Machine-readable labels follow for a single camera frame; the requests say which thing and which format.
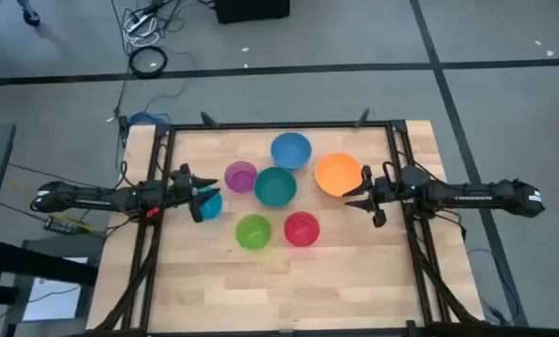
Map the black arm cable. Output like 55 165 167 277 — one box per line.
118 160 142 191
381 160 398 183

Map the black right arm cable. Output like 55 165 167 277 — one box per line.
381 160 398 183

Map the black furniture beam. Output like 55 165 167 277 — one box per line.
0 238 98 286

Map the white cable bundle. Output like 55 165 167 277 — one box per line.
122 11 161 48

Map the small purple plastic bowl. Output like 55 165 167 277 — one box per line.
223 160 258 195

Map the black metal table frame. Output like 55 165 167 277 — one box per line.
91 110 486 337

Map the small red plastic bowl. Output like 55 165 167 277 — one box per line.
283 211 321 248

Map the black box on floor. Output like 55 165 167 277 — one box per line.
213 0 291 25

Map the thin blue floor cable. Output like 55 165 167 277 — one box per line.
465 247 523 327

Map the white board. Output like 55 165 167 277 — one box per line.
22 275 81 323

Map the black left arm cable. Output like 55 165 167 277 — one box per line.
118 160 142 191

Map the large orange plastic bowl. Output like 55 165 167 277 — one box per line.
314 152 364 198

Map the small green plastic bowl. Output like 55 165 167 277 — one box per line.
234 213 273 252

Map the large blue plastic bowl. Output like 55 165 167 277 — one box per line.
270 131 314 170

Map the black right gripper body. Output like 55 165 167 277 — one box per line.
360 164 405 211

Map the large teal plastic bowl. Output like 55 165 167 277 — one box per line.
253 166 299 209

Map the grey power strip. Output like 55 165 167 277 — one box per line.
125 12 156 34

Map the small black electronics box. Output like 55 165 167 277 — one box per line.
42 214 81 235

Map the blue cable bundle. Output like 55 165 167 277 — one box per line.
127 110 171 126

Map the yellow cable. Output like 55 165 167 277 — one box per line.
2 177 102 234

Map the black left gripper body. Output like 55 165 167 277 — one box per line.
169 163 199 207

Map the black chair caster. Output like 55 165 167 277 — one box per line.
21 7 41 27

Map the small light blue plastic bowl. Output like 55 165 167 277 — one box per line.
197 186 224 222

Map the black coiled cable ring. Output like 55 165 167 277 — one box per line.
127 45 169 80

